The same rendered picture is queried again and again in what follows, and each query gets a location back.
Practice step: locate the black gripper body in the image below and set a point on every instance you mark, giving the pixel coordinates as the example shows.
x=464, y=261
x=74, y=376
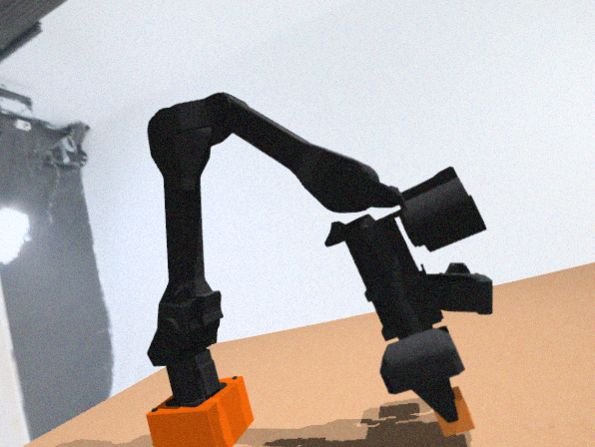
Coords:
x=422, y=355

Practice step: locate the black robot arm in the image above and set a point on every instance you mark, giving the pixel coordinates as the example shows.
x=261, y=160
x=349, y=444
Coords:
x=435, y=213

